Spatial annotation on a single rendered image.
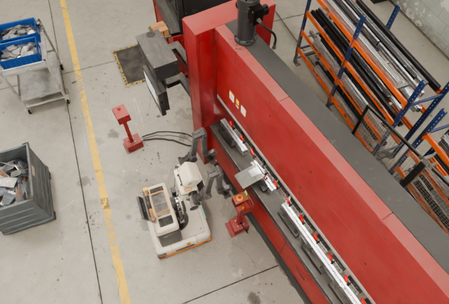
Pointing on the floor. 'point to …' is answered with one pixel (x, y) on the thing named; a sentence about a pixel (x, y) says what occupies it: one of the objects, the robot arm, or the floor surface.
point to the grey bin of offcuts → (24, 190)
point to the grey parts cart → (38, 75)
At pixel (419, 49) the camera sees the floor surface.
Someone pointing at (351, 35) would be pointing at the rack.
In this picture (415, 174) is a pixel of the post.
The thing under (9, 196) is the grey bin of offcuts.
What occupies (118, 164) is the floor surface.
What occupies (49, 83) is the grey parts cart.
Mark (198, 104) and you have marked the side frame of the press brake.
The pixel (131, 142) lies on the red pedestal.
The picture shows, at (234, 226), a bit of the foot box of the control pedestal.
